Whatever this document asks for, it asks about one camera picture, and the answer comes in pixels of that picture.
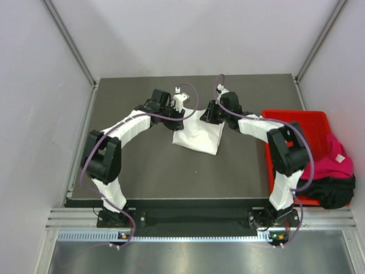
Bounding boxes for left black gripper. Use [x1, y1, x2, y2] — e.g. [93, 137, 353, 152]
[159, 103, 185, 131]

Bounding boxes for purple cable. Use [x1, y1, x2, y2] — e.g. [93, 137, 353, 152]
[79, 82, 200, 249]
[213, 74, 316, 248]

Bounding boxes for black t shirt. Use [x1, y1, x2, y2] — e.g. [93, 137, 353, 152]
[297, 176, 356, 209]

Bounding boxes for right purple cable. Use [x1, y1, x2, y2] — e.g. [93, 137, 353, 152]
[213, 74, 316, 248]

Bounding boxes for pink t shirt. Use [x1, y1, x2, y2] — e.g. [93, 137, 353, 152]
[313, 134, 354, 180]

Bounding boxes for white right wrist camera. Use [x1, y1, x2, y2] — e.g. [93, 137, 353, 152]
[216, 84, 229, 100]

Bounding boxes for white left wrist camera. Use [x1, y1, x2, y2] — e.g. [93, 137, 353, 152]
[169, 87, 190, 112]

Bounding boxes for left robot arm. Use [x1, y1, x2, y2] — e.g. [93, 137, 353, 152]
[80, 87, 189, 227]

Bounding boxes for aluminium front rail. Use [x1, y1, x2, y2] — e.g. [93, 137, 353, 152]
[46, 207, 356, 230]

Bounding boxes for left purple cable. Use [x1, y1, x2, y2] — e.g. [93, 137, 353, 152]
[79, 82, 200, 249]

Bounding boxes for aluminium frame post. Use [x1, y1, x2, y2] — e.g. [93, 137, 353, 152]
[294, 0, 348, 85]
[39, 0, 99, 89]

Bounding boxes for right aluminium frame post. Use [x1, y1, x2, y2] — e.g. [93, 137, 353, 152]
[294, 0, 348, 85]

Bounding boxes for white t shirt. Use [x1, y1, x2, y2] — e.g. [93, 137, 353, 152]
[172, 110, 225, 155]

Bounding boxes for red plastic bin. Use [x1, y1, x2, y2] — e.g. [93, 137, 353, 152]
[262, 110, 332, 206]

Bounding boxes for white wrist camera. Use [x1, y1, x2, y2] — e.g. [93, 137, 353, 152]
[169, 87, 190, 112]
[216, 84, 229, 100]

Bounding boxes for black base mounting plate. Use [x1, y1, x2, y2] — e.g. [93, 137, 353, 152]
[96, 198, 299, 237]

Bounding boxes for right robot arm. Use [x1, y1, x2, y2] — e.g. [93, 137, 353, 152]
[200, 88, 314, 226]

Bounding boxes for grey slotted cable duct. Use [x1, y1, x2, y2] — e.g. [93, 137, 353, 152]
[57, 231, 284, 243]

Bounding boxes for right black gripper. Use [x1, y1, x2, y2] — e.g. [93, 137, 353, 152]
[200, 100, 230, 125]

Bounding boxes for left aluminium frame post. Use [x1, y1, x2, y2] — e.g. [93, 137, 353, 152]
[39, 0, 99, 89]

